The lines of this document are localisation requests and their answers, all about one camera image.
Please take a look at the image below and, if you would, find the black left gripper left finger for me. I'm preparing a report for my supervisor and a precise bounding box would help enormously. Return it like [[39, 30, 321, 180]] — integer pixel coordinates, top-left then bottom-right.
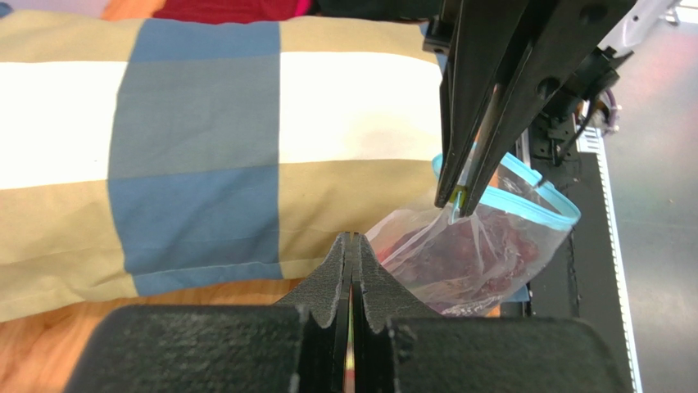
[[66, 233, 354, 392]]

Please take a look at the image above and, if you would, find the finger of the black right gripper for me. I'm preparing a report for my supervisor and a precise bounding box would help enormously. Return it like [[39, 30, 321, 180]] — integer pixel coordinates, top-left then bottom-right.
[[458, 1, 633, 216], [435, 1, 528, 208]]

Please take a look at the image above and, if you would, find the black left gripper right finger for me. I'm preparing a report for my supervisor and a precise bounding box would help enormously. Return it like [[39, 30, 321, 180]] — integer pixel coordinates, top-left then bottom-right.
[[351, 234, 632, 392]]

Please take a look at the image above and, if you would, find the dark red grape bunch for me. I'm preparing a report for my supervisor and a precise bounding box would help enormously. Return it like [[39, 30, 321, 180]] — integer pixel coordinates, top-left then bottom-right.
[[378, 209, 542, 311]]

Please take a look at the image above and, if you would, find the clear zip top bag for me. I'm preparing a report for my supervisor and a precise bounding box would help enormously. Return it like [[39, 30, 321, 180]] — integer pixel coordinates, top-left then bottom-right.
[[367, 154, 581, 316]]

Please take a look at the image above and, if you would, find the checkered blue beige pillow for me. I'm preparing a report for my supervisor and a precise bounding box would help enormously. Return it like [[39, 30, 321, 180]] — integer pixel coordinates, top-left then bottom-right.
[[1, 10, 442, 321]]

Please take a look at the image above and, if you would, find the red folded cloth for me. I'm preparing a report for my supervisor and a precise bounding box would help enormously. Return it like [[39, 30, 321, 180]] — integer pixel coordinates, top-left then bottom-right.
[[152, 0, 314, 25]]

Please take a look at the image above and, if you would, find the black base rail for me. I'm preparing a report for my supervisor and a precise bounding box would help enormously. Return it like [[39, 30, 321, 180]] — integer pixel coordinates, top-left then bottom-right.
[[499, 118, 642, 392]]

